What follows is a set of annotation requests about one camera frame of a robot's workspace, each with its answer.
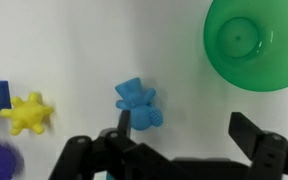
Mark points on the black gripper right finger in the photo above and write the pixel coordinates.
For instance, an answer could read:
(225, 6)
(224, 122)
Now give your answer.
(267, 153)

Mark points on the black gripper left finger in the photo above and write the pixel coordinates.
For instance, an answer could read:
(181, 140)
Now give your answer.
(94, 156)

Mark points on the blue rubber toy figure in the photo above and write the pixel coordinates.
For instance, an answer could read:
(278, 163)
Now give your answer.
(139, 106)

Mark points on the green translucent plastic bowl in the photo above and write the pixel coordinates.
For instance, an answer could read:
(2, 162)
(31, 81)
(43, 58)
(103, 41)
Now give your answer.
(254, 56)

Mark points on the yellow spiky star toy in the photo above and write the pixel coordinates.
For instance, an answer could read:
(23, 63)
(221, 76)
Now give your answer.
(27, 114)

